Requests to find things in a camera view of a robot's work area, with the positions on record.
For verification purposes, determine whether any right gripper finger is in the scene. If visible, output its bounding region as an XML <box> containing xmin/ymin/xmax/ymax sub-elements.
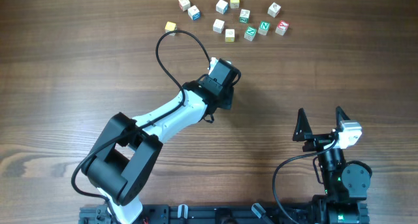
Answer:
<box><xmin>293</xmin><ymin>108</ymin><xmax>313</xmax><ymax>142</ymax></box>
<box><xmin>336</xmin><ymin>106</ymin><xmax>350</xmax><ymax>130</ymax></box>

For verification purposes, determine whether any green wooden block Z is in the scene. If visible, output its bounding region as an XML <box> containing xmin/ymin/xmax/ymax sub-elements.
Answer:
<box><xmin>244</xmin><ymin>26</ymin><xmax>257</xmax><ymax>41</ymax></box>

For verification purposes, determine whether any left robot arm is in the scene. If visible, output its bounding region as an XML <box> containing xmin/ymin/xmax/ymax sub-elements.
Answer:
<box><xmin>79</xmin><ymin>57</ymin><xmax>241</xmax><ymax>223</ymax></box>

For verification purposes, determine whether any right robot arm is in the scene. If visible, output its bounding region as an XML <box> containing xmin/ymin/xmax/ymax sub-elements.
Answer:
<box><xmin>293</xmin><ymin>107</ymin><xmax>372</xmax><ymax>224</ymax></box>

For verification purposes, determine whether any yellow-edged wooden block K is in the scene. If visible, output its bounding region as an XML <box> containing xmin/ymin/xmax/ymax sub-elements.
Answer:
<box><xmin>225</xmin><ymin>29</ymin><xmax>235</xmax><ymax>42</ymax></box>

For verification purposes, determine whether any plain wooden block centre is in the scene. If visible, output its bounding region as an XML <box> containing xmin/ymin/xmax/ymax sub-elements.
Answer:
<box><xmin>212</xmin><ymin>19</ymin><xmax>225</xmax><ymax>33</ymax></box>

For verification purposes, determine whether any green wooden block N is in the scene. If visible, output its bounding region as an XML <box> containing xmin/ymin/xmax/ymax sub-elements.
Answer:
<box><xmin>257</xmin><ymin>21</ymin><xmax>270</xmax><ymax>36</ymax></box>

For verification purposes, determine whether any dark green block Z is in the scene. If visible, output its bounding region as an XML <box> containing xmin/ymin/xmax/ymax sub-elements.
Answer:
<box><xmin>239</xmin><ymin>9</ymin><xmax>250</xmax><ymax>24</ymax></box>

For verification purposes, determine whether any blue-edged wooden block A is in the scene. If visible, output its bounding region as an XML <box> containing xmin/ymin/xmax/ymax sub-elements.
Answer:
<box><xmin>187</xmin><ymin>5</ymin><xmax>201</xmax><ymax>20</ymax></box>

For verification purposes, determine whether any yellow wooden block left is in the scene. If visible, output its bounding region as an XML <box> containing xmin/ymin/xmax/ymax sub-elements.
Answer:
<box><xmin>165</xmin><ymin>22</ymin><xmax>177</xmax><ymax>36</ymax></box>

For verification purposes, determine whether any yellow wooden block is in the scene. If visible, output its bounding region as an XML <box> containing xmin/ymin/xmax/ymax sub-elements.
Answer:
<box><xmin>230</xmin><ymin>0</ymin><xmax>240</xmax><ymax>8</ymax></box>
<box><xmin>165</xmin><ymin>22</ymin><xmax>177</xmax><ymax>36</ymax></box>

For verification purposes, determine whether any blue-edged wooden block P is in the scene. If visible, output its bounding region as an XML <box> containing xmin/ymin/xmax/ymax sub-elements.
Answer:
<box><xmin>216</xmin><ymin>0</ymin><xmax>229</xmax><ymax>14</ymax></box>

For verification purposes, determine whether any red wooden letter block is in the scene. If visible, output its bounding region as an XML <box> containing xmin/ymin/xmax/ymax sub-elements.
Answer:
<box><xmin>275</xmin><ymin>20</ymin><xmax>289</xmax><ymax>36</ymax></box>

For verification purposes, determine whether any yellow wooden block top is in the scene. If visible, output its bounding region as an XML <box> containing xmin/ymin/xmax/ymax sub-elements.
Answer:
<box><xmin>230</xmin><ymin>0</ymin><xmax>240</xmax><ymax>8</ymax></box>

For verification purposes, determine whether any red-edged wooden block top left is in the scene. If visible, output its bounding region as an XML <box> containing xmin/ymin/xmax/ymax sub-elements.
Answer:
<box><xmin>178</xmin><ymin>0</ymin><xmax>191</xmax><ymax>12</ymax></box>

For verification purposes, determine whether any plain wooden block bird picture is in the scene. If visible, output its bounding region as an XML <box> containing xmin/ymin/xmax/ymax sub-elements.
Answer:
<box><xmin>267</xmin><ymin>2</ymin><xmax>281</xmax><ymax>18</ymax></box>

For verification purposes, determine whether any right camera cable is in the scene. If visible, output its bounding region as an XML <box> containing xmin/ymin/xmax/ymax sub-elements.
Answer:
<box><xmin>272</xmin><ymin>129</ymin><xmax>339</xmax><ymax>224</ymax></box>

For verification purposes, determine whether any camera cable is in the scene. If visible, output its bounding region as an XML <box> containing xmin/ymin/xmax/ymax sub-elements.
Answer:
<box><xmin>71</xmin><ymin>29</ymin><xmax>212</xmax><ymax>224</ymax></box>
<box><xmin>272</xmin><ymin>129</ymin><xmax>339</xmax><ymax>224</ymax></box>

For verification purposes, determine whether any left camera cable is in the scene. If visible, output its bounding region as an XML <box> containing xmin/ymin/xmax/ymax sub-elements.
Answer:
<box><xmin>71</xmin><ymin>29</ymin><xmax>212</xmax><ymax>224</ymax></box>

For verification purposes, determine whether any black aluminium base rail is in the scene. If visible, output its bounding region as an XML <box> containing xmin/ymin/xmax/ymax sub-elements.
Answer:
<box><xmin>78</xmin><ymin>202</ymin><xmax>370</xmax><ymax>224</ymax></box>

